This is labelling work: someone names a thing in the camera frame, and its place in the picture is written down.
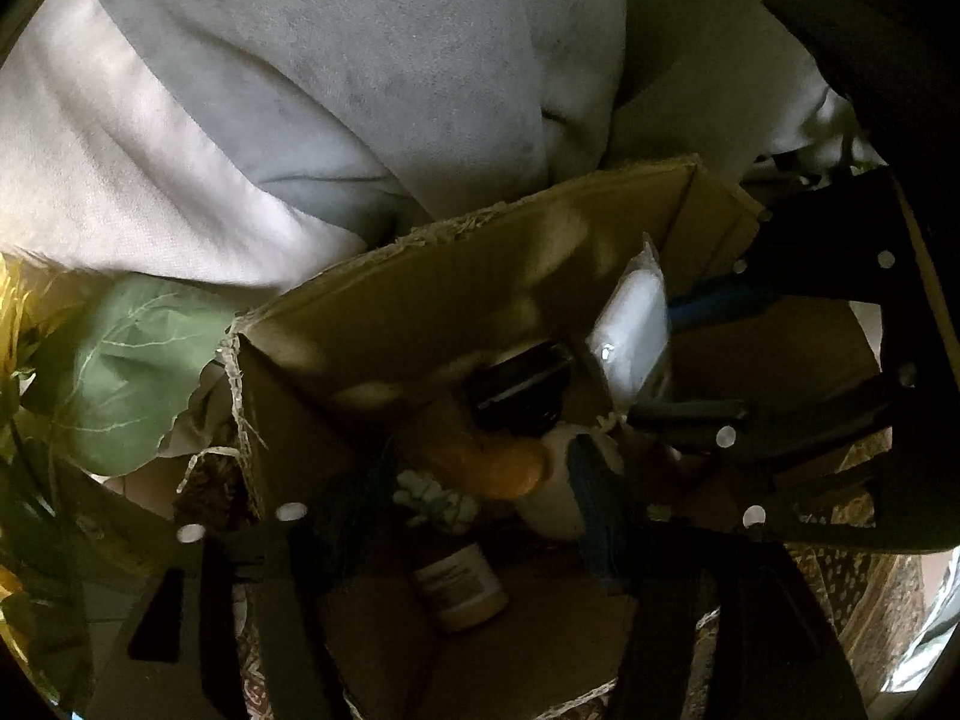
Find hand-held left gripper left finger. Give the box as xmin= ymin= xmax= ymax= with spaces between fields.
xmin=86 ymin=478 xmax=392 ymax=720

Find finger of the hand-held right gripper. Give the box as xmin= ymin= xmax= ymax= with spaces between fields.
xmin=625 ymin=381 xmax=902 ymax=475
xmin=666 ymin=171 xmax=910 ymax=332

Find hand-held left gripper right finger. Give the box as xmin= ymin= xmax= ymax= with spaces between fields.
xmin=568 ymin=437 xmax=865 ymax=720

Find white plastic packet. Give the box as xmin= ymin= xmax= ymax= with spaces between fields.
xmin=585 ymin=234 xmax=672 ymax=432

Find orange oblong object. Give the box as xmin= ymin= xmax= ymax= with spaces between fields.
xmin=427 ymin=397 xmax=545 ymax=500

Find bottle with white label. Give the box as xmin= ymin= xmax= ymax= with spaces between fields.
xmin=411 ymin=540 xmax=511 ymax=632

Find black object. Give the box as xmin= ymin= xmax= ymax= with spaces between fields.
xmin=465 ymin=341 xmax=578 ymax=440

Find small white blue figurine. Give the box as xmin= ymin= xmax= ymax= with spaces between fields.
xmin=394 ymin=469 xmax=481 ymax=533

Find cardboard box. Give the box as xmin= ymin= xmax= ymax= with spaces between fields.
xmin=225 ymin=154 xmax=893 ymax=720

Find patterned rug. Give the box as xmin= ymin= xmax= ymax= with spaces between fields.
xmin=176 ymin=442 xmax=935 ymax=720

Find sunflower bouquet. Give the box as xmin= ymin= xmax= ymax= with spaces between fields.
xmin=0 ymin=251 xmax=252 ymax=698

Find shiny silver sheet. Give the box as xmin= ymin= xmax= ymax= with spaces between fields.
xmin=876 ymin=540 xmax=960 ymax=700

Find grey curtain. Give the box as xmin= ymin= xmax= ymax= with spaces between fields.
xmin=75 ymin=0 xmax=852 ymax=245

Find beige cloth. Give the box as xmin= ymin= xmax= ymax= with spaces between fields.
xmin=0 ymin=0 xmax=376 ymax=293

